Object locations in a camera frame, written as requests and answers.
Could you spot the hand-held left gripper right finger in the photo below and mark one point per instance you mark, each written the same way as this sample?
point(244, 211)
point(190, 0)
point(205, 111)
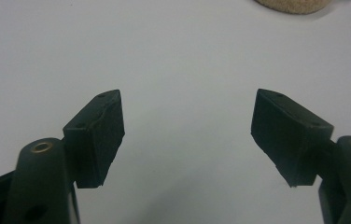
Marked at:
point(284, 137)

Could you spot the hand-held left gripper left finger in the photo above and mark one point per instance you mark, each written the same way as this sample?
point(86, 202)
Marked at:
point(97, 140)

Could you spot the tan fleece insole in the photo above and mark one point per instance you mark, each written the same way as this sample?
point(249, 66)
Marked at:
point(292, 5)

